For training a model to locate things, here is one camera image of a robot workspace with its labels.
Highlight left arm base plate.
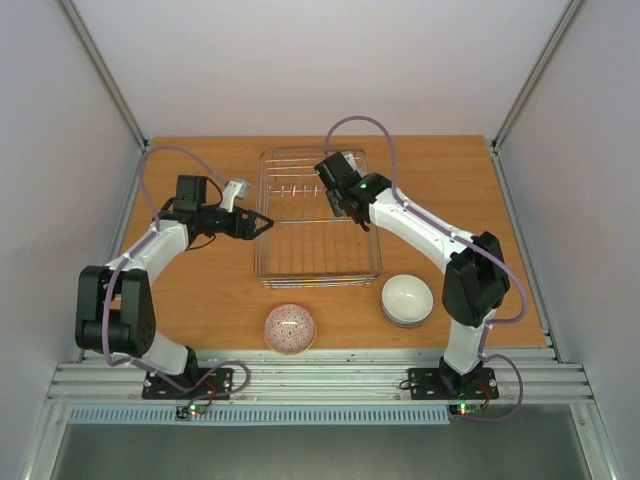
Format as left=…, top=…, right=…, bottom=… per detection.
left=141, top=367, right=234, bottom=400

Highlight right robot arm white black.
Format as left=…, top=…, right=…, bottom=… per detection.
left=314, top=152, right=510, bottom=398

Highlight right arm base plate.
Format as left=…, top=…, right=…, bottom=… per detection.
left=398, top=367, right=500, bottom=401

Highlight aluminium frame rails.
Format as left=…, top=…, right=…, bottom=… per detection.
left=47, top=0, right=596, bottom=406

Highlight right circuit board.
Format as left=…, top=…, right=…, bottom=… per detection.
left=449, top=401, right=489, bottom=416

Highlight left circuit board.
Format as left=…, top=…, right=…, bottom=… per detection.
left=175, top=404, right=208, bottom=421

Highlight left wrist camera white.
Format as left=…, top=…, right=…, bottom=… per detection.
left=220, top=179, right=250, bottom=212

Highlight circuit board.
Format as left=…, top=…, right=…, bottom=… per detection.
left=175, top=404, right=208, bottom=421
left=449, top=401, right=489, bottom=416

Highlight wire dish rack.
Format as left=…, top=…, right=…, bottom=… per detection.
left=254, top=147, right=382, bottom=288

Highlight grey slotted cable duct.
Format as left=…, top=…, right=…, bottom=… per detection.
left=68, top=405, right=450, bottom=427

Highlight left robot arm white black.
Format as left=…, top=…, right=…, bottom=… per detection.
left=75, top=175, right=274, bottom=398

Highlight bowl under white bowl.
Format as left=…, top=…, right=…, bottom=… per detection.
left=385, top=313, right=427, bottom=329

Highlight white upturned bowl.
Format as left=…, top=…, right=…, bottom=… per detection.
left=381, top=274, right=434, bottom=319

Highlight pink patterned bowl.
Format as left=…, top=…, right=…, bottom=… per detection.
left=264, top=304, right=317, bottom=355

